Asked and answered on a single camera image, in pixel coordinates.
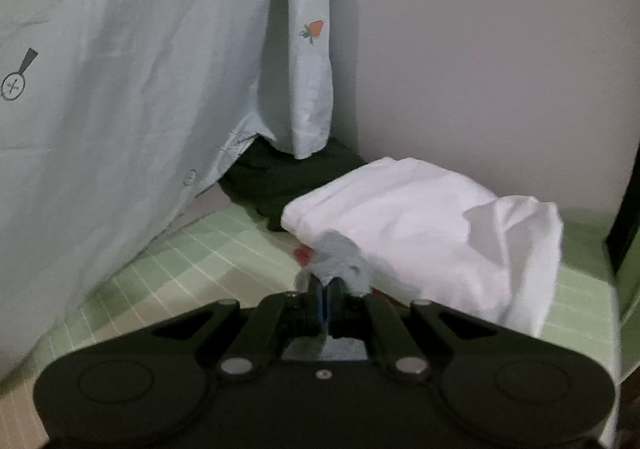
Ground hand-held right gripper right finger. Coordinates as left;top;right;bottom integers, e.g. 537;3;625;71
327;276;541;380

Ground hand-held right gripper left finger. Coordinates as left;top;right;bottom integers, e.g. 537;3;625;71
107;276;328;380

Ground blue grey shorts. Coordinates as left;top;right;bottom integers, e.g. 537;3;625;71
282;229;423;361

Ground red patterned cloth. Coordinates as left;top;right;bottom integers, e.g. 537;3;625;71
292;244;316;270

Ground white folded cloth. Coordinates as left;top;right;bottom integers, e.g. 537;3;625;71
281;156;566;337

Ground green checked mat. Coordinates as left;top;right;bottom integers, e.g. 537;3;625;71
0;203;626;449

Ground dark green cloth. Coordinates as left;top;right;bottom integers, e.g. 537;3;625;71
217;136;368;232

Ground pale blue printed sheet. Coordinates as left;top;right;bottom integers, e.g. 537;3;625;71
0;0;335;370

